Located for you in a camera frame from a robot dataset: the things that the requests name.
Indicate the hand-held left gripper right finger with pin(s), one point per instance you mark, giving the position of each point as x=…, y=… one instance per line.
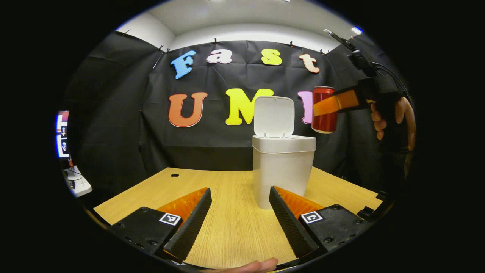
x=288, y=227

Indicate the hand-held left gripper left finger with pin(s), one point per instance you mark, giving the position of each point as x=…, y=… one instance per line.
x=193, y=227

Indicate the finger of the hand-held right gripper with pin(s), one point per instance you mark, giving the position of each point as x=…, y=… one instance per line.
x=333, y=102

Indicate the red pop can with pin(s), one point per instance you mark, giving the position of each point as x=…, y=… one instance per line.
x=324, y=123

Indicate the white desktop garbage bin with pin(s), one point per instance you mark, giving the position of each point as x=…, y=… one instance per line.
x=282, y=174

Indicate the wooden desktop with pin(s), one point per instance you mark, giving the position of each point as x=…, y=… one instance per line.
x=235, y=220

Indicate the small ceiling light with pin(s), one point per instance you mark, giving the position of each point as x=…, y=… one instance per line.
x=357, y=30

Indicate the white side table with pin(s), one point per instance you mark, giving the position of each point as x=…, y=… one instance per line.
x=79, y=185

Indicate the black backdrop cloth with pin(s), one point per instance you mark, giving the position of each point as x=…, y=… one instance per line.
x=113, y=132

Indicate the computer monitor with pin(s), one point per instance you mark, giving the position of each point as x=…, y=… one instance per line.
x=63, y=132

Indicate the black desk bracket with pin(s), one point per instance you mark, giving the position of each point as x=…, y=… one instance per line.
x=369, y=212

